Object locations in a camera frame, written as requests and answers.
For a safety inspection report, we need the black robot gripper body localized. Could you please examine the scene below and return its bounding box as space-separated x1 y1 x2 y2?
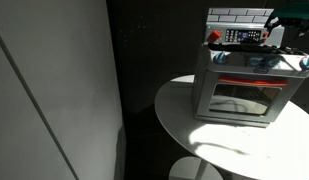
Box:
273 2 309 34

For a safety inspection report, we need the middle right blue knob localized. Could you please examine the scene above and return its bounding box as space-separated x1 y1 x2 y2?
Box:
265 56 280 67

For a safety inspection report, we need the white round table base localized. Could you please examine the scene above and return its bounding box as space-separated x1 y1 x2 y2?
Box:
168 156 223 180

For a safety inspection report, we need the far left blue knob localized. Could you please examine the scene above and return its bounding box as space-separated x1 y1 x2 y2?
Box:
213 51 226 64

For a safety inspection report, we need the blue knob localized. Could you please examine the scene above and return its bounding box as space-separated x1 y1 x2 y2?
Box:
213 51 226 64
300 57 309 70
265 56 280 67
245 56 263 66

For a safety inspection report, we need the middle left blue knob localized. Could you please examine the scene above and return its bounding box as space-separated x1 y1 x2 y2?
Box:
245 56 263 66

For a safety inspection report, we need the red oven door handle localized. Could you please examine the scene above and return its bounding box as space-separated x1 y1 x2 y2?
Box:
219 77 288 86

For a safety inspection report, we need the grey toy stove oven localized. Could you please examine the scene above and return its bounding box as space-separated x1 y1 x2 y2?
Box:
192 8 309 127

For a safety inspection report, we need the red round timer knob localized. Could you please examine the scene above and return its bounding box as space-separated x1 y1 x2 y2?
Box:
208 30 221 43

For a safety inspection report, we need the far right blue knob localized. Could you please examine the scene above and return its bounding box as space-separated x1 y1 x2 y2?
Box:
300 57 309 70

